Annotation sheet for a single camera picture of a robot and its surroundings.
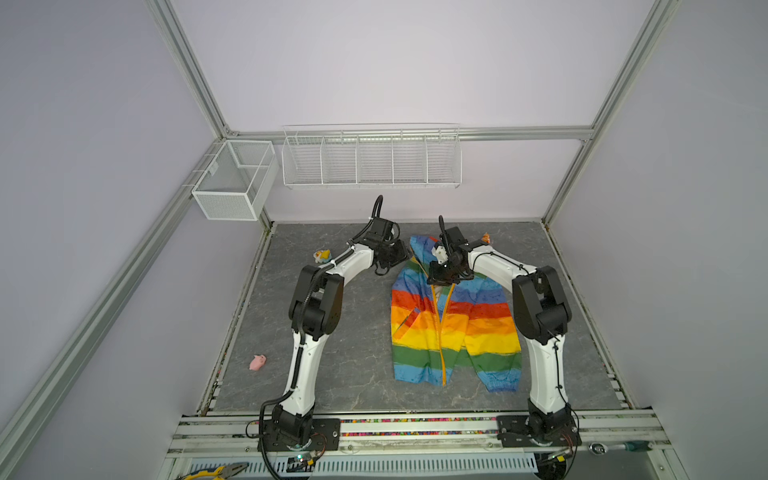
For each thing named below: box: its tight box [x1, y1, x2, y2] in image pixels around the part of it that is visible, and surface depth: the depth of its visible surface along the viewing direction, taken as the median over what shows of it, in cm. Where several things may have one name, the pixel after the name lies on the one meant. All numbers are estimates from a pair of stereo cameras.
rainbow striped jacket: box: [390, 236, 522, 391], surface depth 90 cm
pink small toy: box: [249, 354, 267, 371], surface depth 86 cm
